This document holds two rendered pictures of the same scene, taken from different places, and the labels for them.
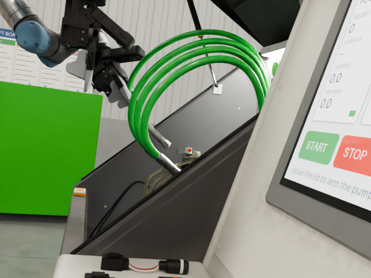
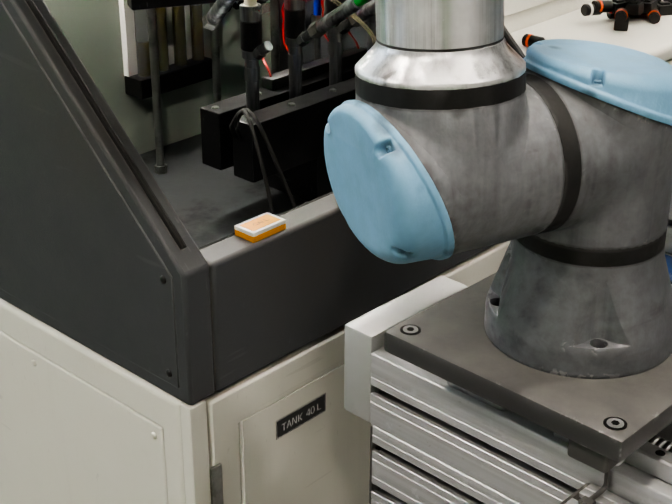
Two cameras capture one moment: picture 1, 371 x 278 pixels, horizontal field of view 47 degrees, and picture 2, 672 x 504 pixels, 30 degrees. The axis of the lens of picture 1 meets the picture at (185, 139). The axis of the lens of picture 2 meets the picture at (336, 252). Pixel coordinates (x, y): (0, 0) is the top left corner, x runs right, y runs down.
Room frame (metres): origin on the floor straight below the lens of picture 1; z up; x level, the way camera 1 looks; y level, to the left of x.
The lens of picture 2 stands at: (1.82, 1.35, 1.54)
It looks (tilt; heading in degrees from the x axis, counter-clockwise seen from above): 26 degrees down; 236
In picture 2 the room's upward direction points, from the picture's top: straight up
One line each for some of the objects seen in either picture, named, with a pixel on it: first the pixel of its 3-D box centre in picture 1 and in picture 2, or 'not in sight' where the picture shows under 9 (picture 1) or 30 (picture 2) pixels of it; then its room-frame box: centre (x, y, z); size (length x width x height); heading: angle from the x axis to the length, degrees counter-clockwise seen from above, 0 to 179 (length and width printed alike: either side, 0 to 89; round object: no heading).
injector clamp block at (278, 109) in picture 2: not in sight; (316, 135); (0.90, -0.04, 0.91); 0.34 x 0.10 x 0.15; 13
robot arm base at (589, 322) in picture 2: not in sight; (584, 274); (1.16, 0.73, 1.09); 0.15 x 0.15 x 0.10
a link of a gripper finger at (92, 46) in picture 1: (91, 51); not in sight; (0.95, 0.23, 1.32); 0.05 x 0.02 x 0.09; 13
